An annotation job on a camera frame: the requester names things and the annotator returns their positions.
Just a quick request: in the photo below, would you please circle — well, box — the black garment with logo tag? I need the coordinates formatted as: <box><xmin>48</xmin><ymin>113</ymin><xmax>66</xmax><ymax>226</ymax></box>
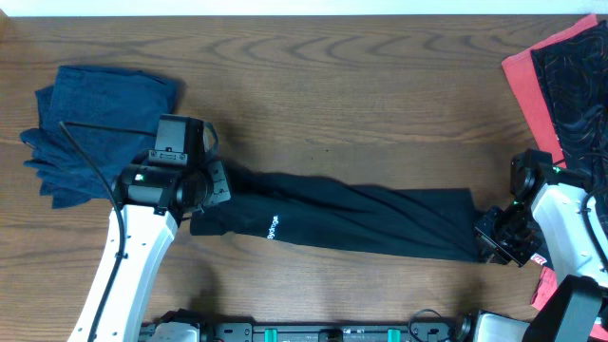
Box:
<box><xmin>530</xmin><ymin>253</ymin><xmax>552</xmax><ymax>268</ymax></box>

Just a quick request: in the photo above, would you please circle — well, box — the folded navy blue garment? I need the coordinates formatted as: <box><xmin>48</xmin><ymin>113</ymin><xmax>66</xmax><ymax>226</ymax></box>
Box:
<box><xmin>20</xmin><ymin>66</ymin><xmax>178</xmax><ymax>209</ymax></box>

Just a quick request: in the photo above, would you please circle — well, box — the black mounting rail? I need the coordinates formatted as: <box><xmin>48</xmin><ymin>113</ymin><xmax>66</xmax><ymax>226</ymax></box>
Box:
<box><xmin>137</xmin><ymin>311</ymin><xmax>481</xmax><ymax>342</ymax></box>

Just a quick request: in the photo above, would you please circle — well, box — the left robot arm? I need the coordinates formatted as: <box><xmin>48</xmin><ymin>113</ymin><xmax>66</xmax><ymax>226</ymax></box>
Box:
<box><xmin>69</xmin><ymin>114</ymin><xmax>231</xmax><ymax>341</ymax></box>

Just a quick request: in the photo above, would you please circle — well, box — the black patterned garment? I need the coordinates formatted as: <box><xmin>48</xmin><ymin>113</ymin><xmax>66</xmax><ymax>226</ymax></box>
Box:
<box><xmin>531</xmin><ymin>20</ymin><xmax>607</xmax><ymax>189</ymax></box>

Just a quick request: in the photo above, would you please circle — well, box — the black t-shirt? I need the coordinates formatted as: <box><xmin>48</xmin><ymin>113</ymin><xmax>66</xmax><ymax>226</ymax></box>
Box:
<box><xmin>190</xmin><ymin>164</ymin><xmax>481</xmax><ymax>262</ymax></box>

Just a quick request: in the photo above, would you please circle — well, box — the red garment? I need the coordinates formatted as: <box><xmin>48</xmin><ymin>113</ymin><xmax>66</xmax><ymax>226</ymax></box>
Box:
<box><xmin>502</xmin><ymin>14</ymin><xmax>607</xmax><ymax>341</ymax></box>

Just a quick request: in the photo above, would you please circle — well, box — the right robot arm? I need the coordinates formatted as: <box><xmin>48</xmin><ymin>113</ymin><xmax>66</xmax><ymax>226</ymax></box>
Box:
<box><xmin>467</xmin><ymin>149</ymin><xmax>607</xmax><ymax>342</ymax></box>

